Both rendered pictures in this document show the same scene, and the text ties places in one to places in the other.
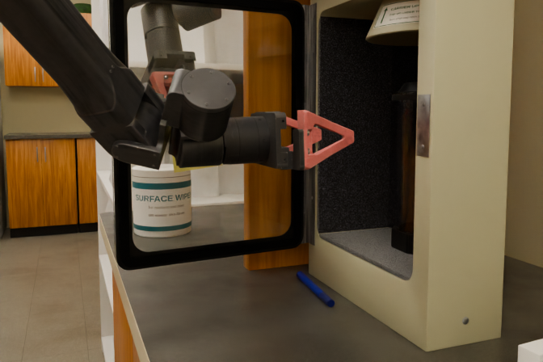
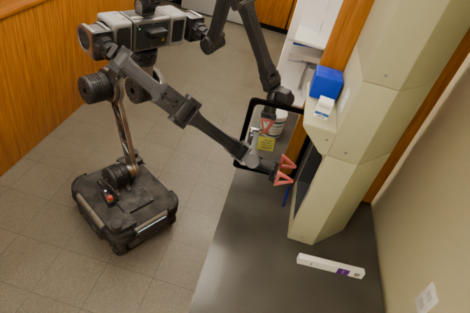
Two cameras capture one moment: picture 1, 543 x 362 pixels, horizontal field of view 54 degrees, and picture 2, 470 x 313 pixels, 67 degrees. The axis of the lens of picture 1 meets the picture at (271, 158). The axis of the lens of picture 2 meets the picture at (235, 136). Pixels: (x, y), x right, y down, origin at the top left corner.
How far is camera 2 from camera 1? 1.06 m
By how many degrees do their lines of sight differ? 39
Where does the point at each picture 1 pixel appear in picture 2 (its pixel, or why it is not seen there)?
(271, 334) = (257, 208)
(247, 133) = (264, 167)
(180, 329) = (238, 193)
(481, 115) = (324, 200)
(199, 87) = (250, 160)
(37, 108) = not seen: outside the picture
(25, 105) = not seen: outside the picture
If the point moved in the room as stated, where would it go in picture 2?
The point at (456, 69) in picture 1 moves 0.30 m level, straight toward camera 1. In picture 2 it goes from (319, 187) to (260, 219)
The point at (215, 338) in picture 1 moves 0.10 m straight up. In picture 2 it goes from (243, 202) to (248, 186)
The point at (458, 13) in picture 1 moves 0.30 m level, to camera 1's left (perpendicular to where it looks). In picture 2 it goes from (326, 176) to (256, 136)
